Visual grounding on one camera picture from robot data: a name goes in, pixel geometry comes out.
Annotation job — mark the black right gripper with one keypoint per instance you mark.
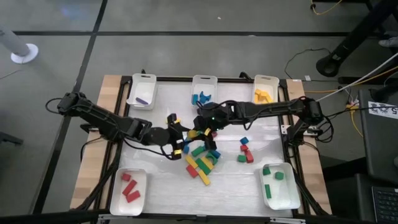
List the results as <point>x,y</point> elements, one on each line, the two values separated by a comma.
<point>214,113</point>

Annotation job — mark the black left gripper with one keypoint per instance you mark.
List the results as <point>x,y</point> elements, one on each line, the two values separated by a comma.
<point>161,137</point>

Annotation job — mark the small red block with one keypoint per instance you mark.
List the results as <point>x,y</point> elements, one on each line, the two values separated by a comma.
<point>214,134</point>

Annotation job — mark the green rectangular block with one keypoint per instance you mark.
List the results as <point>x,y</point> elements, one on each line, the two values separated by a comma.
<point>198,151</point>

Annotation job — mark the green arch block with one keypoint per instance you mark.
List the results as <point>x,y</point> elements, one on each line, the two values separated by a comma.
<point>209,154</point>

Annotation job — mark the yellow rectangular block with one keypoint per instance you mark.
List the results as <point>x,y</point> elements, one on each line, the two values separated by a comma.
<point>206,164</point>
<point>191,162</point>

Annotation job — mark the blue arch block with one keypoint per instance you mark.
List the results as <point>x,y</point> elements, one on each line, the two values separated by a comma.
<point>203,99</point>

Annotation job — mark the red rectangular block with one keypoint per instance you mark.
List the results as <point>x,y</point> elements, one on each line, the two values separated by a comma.
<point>192,171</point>

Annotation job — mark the purple long block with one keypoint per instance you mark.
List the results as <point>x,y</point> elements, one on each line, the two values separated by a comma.
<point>142,100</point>

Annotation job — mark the red cube block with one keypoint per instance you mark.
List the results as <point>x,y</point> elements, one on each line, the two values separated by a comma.
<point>244,148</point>
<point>126,177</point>

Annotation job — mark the red long block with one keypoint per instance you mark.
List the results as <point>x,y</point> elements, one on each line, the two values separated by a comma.
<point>133,196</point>
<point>249,157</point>
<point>129,187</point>

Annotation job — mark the green cylinder block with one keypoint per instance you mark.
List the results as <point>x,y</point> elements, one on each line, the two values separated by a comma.
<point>266,171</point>

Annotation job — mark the green long block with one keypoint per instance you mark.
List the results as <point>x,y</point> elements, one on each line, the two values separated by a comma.
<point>267,191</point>
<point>203,166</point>

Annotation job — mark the green cube block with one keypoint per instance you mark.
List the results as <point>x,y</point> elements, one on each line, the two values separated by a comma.
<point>242,158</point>
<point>279,175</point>

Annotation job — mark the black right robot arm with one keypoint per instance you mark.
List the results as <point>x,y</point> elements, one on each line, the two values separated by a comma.
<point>273,109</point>

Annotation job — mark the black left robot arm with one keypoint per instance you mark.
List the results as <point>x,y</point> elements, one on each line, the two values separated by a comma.
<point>102,119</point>

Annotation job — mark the yellow round block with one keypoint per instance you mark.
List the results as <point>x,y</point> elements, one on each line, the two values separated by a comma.
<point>192,134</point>

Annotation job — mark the yellow long block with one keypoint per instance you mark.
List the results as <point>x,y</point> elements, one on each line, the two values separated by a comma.
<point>204,177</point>

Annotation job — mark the white plastic bin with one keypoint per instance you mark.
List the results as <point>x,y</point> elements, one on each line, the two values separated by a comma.
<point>146,90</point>
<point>284,199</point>
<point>203,85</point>
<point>119,205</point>
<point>267,84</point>

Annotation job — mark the yellow flat block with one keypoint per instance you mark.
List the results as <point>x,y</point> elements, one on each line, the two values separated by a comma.
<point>257,98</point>

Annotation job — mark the small white label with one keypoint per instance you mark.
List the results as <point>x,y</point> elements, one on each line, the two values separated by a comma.
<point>307,78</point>

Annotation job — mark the power strip with plugs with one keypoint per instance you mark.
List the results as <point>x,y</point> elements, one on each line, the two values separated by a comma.
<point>353,107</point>

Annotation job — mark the white rod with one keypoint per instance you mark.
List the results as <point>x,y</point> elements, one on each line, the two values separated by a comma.
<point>357,77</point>

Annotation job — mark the black furniture leg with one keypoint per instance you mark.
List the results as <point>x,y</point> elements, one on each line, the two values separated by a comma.
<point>9,138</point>

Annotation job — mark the grey pole white base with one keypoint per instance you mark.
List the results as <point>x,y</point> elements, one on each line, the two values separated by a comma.
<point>25,53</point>

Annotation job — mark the black equipment case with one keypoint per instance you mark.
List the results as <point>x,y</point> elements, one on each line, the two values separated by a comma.
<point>379,146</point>

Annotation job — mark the white printed sticker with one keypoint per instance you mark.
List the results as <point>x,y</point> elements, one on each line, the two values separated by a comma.
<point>382,110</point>

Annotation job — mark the black stand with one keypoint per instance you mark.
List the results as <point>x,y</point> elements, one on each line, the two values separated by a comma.
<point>357,34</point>

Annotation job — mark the black laptop keyboard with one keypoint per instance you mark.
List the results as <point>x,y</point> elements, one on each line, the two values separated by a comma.
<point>385,205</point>

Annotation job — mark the person's shoe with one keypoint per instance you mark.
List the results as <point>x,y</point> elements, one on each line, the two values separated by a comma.
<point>388,42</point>

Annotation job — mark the black table frame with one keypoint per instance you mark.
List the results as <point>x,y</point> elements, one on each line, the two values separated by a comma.
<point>174,79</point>

